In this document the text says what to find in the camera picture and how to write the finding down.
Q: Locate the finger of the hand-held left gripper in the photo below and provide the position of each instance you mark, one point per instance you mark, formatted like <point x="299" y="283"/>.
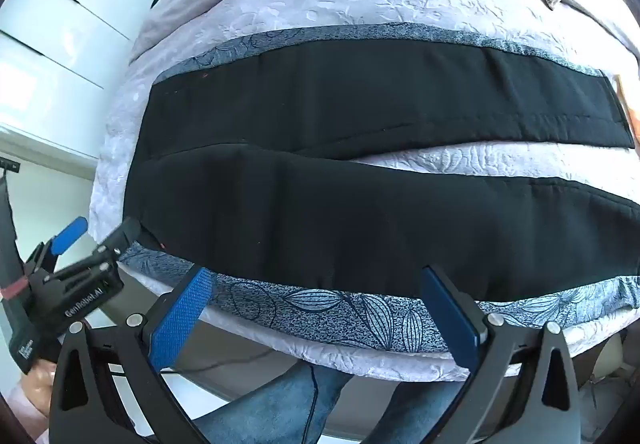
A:
<point x="120" y="236"/>
<point x="70" y="234"/>

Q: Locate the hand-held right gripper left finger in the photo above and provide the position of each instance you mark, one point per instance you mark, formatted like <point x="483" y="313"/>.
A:
<point x="182" y="319"/>

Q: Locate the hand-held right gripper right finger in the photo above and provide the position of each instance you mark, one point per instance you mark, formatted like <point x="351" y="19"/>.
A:
<point x="450" y="319"/>

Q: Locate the black pants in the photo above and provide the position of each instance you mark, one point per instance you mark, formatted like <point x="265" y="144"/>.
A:
<point x="350" y="234"/>

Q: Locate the person's left hand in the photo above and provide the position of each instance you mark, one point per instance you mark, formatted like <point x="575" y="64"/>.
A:
<point x="40" y="381"/>

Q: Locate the black perforated bar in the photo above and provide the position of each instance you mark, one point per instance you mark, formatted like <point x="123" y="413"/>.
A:
<point x="9" y="164"/>

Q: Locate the person's right leg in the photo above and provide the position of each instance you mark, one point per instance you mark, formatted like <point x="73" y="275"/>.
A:
<point x="420" y="414"/>

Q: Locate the person's leg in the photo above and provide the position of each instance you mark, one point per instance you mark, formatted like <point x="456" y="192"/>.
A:
<point x="420" y="414"/>
<point x="270" y="404"/>

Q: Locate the grey leaf-patterned cloth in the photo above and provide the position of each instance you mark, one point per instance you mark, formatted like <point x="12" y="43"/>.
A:
<point x="350" y="314"/>

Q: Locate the person's left leg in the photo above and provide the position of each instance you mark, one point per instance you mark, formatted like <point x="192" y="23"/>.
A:
<point x="270" y="404"/>

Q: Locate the beige chair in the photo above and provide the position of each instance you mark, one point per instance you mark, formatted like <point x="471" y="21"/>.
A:
<point x="605" y="359"/>

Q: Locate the white wardrobe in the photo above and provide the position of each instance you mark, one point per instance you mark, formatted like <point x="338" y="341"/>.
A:
<point x="60" y="23"/>

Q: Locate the lavender embossed blanket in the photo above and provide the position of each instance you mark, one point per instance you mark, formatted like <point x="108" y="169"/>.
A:
<point x="350" y="3"/>

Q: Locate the grey bed frame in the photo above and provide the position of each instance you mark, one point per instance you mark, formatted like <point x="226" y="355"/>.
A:
<point x="240" y="349"/>

